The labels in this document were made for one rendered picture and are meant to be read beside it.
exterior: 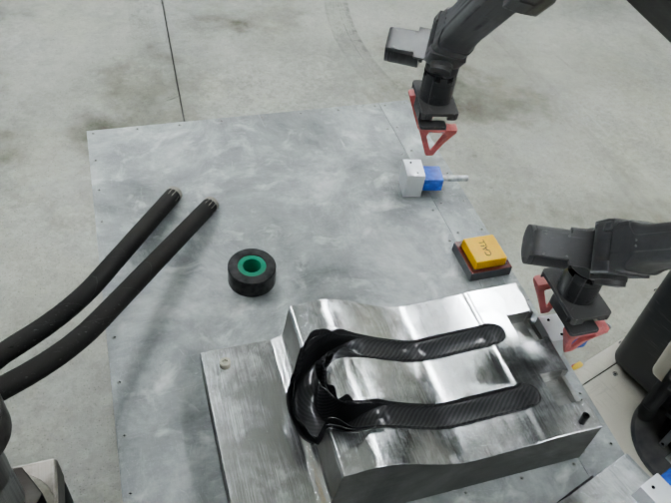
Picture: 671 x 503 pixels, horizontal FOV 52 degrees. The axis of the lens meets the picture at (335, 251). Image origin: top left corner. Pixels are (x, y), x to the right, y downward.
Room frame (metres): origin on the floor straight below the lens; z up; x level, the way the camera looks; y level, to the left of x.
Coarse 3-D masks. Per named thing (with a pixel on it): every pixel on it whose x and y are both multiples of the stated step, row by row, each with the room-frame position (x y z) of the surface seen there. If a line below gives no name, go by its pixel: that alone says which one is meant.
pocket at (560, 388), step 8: (544, 376) 0.59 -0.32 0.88; (552, 376) 0.59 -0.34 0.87; (560, 376) 0.60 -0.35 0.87; (552, 384) 0.59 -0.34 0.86; (560, 384) 0.59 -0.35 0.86; (568, 384) 0.58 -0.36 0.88; (552, 392) 0.57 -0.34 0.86; (560, 392) 0.58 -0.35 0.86; (568, 392) 0.57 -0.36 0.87; (560, 400) 0.56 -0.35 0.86; (568, 400) 0.56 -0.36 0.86; (576, 400) 0.56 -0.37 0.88
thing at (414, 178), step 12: (408, 168) 1.05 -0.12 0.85; (420, 168) 1.05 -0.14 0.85; (432, 168) 1.07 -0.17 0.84; (408, 180) 1.02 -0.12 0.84; (420, 180) 1.03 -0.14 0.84; (432, 180) 1.04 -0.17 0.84; (444, 180) 1.06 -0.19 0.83; (456, 180) 1.06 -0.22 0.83; (408, 192) 1.02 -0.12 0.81; (420, 192) 1.03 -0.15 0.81
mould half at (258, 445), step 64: (320, 320) 0.59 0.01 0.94; (384, 320) 0.64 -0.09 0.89; (448, 320) 0.66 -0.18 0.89; (256, 384) 0.52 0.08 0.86; (384, 384) 0.51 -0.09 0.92; (448, 384) 0.55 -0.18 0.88; (512, 384) 0.56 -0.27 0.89; (256, 448) 0.43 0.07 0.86; (320, 448) 0.43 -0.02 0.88; (384, 448) 0.41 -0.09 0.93; (448, 448) 0.45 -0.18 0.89; (512, 448) 0.46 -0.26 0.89; (576, 448) 0.51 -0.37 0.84
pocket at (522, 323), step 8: (520, 312) 0.69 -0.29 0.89; (528, 312) 0.70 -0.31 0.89; (512, 320) 0.69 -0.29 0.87; (520, 320) 0.70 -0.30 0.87; (528, 320) 0.69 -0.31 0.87; (520, 328) 0.68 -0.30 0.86; (528, 328) 0.68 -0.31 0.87; (536, 328) 0.68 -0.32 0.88; (520, 336) 0.67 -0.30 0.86; (528, 336) 0.67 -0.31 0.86; (536, 336) 0.66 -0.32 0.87
